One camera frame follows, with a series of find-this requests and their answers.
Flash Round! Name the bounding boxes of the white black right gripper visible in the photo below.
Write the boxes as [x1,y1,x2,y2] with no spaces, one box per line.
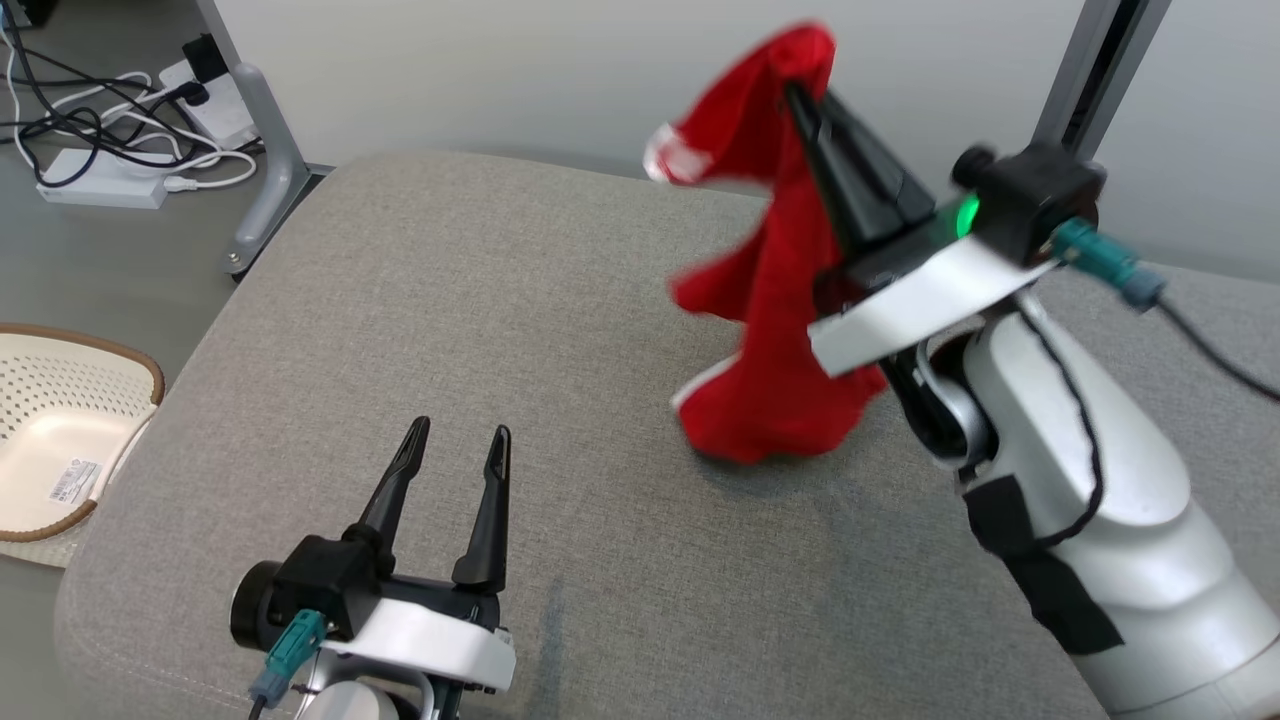
[784,84,1059,378]

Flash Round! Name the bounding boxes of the flat white power strip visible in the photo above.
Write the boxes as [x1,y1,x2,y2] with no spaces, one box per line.
[36,147,171,211]

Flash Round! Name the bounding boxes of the white looped power cable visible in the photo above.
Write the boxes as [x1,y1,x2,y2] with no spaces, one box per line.
[163,140,259,193]

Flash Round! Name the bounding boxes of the white power strip with plugs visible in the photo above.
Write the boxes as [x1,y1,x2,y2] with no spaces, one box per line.
[158,58,263,151]

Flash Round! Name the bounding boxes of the red shorts with white trim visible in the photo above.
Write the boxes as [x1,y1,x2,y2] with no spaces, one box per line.
[643,22,893,467]

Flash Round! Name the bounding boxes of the black floor cable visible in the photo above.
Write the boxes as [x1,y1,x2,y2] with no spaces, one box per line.
[0,0,216,191]

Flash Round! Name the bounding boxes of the black power adapter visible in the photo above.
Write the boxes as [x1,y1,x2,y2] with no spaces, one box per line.
[183,33,233,86]

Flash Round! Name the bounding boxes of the white laundry basket brown rim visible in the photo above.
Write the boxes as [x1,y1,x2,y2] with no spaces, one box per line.
[0,323,167,569]

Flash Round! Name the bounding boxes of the teal camera connector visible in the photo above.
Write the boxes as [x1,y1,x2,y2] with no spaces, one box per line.
[1050,218,1169,309]
[248,610,329,706]

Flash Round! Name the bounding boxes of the black right camera cable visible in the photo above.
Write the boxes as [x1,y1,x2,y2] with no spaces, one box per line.
[1150,295,1280,403]

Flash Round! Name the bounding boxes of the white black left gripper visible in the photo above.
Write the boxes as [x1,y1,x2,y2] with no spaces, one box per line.
[230,416,517,694]

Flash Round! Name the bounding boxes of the teal left camera connector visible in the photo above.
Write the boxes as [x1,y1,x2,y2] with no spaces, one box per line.
[248,610,329,706]

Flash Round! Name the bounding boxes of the teal right camera connector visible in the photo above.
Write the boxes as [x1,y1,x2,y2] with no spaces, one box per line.
[1050,218,1169,309]

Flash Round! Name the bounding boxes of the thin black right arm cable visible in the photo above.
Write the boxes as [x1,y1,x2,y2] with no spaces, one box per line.
[1015,308,1106,551]

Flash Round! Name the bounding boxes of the grey partition end leg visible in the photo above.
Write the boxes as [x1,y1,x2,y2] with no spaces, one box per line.
[193,0,334,283]

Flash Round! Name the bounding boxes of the grey double partition post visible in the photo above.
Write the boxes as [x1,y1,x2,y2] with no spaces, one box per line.
[1030,0,1173,166]

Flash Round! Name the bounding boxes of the long white floor cable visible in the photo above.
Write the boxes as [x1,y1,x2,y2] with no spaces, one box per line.
[0,25,216,161]

